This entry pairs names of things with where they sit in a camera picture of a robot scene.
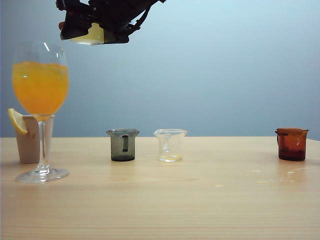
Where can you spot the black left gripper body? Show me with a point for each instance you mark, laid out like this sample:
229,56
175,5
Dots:
107,11

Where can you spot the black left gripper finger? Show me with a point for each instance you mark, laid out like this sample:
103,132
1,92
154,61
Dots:
75,25
116,35

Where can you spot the clear graduated measuring cup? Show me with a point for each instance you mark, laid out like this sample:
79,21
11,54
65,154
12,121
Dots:
93,33

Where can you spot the wine glass with orange juice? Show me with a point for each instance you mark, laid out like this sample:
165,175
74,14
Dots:
40,92

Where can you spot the grey smoked glass measuring cup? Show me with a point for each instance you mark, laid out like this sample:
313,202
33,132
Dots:
117,147

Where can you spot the clear glass cup without markings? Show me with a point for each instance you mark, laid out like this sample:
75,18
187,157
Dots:
175,146

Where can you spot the beige paper cup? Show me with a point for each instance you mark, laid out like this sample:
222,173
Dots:
28,142

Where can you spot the amber glass measuring cup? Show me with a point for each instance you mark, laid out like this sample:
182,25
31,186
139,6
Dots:
291,147

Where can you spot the yellow lemon slice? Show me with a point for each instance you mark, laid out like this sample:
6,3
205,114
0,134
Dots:
17,121

